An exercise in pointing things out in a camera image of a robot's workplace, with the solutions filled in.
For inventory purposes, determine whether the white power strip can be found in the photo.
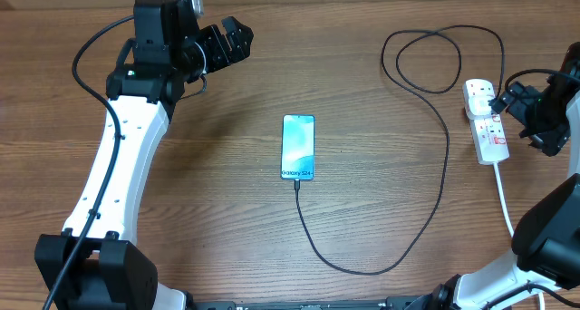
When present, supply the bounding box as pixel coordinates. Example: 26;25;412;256
463;79;509;165

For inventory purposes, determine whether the black USB charging cable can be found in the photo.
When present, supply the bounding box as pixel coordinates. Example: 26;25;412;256
293;24;506;276

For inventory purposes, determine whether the Samsung Galaxy smartphone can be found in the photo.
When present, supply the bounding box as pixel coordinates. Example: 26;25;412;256
280;114;315;180

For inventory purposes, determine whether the white charger plug adapter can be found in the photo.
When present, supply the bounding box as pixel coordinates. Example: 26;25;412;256
465;95;494;121

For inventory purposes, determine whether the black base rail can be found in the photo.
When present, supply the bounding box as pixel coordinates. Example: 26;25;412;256
194;295;430;310

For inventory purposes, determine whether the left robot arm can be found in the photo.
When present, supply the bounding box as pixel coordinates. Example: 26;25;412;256
34;0;253;309

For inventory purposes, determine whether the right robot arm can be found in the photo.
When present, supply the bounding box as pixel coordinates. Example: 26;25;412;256
407;44;579;309

